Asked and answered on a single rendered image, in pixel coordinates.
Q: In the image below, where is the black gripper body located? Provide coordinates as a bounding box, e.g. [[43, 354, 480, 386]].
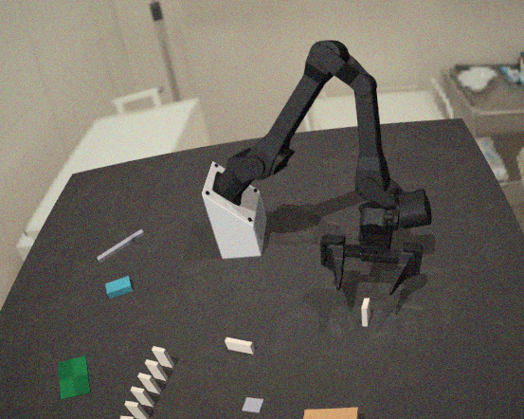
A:
[[320, 229, 424, 276]]

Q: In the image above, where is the teal rectangular block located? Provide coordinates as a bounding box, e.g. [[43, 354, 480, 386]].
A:
[[105, 276, 134, 299]]

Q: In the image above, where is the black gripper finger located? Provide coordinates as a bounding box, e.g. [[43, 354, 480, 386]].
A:
[[389, 252, 416, 295], [326, 245, 344, 291]]

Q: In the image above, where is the white thin bar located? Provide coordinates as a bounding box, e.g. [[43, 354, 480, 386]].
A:
[[97, 229, 144, 263]]

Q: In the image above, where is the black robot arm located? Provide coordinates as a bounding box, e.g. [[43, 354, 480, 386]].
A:
[[212, 40, 432, 244]]

